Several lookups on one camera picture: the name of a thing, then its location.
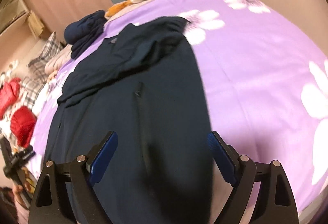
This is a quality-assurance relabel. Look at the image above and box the person's left hand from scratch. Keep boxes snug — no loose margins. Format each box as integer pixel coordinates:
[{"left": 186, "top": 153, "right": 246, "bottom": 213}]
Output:
[{"left": 13, "top": 183, "right": 32, "bottom": 210}]

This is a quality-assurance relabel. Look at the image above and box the folded navy clothes pile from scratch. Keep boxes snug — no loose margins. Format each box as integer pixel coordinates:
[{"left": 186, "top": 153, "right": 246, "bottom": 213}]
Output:
[{"left": 64, "top": 10, "right": 106, "bottom": 59}]

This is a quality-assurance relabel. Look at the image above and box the red puffer jacket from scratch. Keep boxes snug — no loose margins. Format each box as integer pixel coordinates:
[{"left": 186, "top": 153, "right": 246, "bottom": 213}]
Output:
[{"left": 0, "top": 77, "right": 38, "bottom": 148}]

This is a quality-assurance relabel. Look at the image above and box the purple floral bedsheet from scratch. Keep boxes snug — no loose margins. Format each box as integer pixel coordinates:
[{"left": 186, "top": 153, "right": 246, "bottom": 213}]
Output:
[{"left": 15, "top": 0, "right": 328, "bottom": 224}]

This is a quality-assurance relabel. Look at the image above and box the beige wooden frame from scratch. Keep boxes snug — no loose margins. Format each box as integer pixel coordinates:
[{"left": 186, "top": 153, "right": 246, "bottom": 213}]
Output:
[{"left": 0, "top": 0, "right": 29, "bottom": 35}]

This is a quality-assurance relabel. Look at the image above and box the dark navy garment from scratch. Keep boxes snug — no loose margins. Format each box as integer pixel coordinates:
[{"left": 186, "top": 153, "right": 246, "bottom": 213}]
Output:
[{"left": 45, "top": 16, "right": 214, "bottom": 224}]

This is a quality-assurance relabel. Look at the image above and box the grey plaid cloth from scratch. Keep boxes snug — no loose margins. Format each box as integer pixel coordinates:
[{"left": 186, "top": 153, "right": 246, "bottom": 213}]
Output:
[{"left": 19, "top": 32, "right": 64, "bottom": 114}]

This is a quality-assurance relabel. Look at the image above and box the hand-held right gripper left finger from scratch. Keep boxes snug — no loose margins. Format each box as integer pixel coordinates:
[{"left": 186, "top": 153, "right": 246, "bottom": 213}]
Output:
[{"left": 28, "top": 131, "right": 118, "bottom": 224}]

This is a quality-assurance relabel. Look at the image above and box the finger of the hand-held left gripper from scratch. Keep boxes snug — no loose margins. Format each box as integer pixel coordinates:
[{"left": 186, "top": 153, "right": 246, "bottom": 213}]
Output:
[{"left": 11, "top": 145, "right": 36, "bottom": 163}]

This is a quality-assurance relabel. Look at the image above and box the folded pink cloth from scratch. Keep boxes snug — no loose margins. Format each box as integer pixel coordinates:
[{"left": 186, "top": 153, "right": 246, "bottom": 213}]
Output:
[{"left": 44, "top": 48, "right": 75, "bottom": 77}]

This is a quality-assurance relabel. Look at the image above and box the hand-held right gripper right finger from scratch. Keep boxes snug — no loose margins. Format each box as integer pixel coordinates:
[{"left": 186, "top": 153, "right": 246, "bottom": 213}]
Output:
[{"left": 207, "top": 131, "right": 300, "bottom": 224}]

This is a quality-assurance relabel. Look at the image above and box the tan tassel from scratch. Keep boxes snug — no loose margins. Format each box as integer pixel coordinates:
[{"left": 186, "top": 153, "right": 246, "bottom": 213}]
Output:
[{"left": 27, "top": 10, "right": 53, "bottom": 40}]

